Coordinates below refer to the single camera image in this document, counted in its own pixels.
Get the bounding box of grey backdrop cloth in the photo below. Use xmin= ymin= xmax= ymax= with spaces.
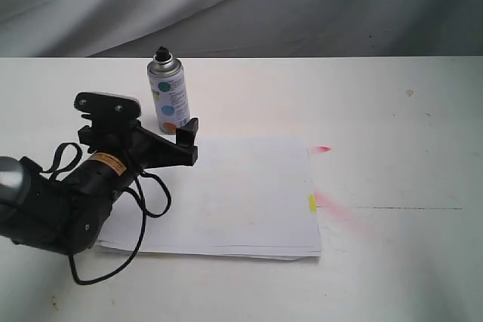
xmin=1 ymin=0 xmax=482 ymax=57

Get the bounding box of black camera cable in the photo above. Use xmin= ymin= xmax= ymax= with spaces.
xmin=45 ymin=143 xmax=173 ymax=286

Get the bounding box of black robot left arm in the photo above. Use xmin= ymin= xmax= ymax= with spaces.
xmin=1 ymin=118 xmax=198 ymax=255

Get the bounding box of white paper stack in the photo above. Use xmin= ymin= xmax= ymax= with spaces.
xmin=99 ymin=136 xmax=321 ymax=259

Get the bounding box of white spray paint can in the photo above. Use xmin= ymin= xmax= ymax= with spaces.
xmin=146 ymin=47 xmax=191 ymax=134

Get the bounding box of yellow sticky tab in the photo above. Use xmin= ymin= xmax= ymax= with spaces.
xmin=309 ymin=195 xmax=317 ymax=213

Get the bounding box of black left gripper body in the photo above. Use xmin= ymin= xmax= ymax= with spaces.
xmin=78 ymin=121 xmax=177 ymax=170

